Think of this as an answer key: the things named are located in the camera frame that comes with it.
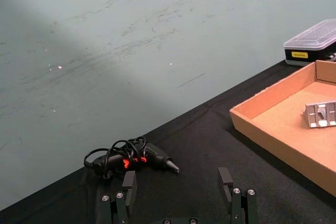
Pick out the clear plastic case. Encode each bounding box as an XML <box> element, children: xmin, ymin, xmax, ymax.
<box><xmin>283</xmin><ymin>18</ymin><xmax>336</xmax><ymax>67</ymax></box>

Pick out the plain pale wall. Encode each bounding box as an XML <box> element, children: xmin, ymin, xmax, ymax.
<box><xmin>0</xmin><ymin>0</ymin><xmax>336</xmax><ymax>212</ymax></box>

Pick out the black corded tool, red switch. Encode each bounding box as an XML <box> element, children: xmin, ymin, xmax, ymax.
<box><xmin>83</xmin><ymin>136</ymin><xmax>181</xmax><ymax>181</ymax></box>

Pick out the black table cloth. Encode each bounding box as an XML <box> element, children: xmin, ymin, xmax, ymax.
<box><xmin>0</xmin><ymin>59</ymin><xmax>336</xmax><ymax>224</ymax></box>

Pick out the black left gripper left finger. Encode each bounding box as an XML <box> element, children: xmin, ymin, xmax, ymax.
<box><xmin>101</xmin><ymin>170</ymin><xmax>138</xmax><ymax>224</ymax></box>

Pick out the shallow brown cardboard tray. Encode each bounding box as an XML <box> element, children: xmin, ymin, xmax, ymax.
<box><xmin>229</xmin><ymin>60</ymin><xmax>336</xmax><ymax>197</ymax></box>

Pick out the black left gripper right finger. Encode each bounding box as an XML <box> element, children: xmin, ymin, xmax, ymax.
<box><xmin>218</xmin><ymin>167</ymin><xmax>259</xmax><ymax>224</ymax></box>

